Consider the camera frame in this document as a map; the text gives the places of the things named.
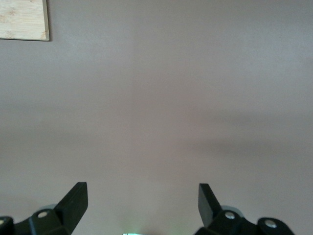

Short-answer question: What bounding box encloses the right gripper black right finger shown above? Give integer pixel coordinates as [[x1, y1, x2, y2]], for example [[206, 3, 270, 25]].
[[194, 183, 294, 235]]

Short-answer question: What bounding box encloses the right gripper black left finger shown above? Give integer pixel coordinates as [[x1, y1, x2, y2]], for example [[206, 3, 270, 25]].
[[0, 181, 89, 235]]

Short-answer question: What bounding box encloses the wooden cutting board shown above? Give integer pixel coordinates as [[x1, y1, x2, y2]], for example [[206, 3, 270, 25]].
[[0, 0, 50, 42]]

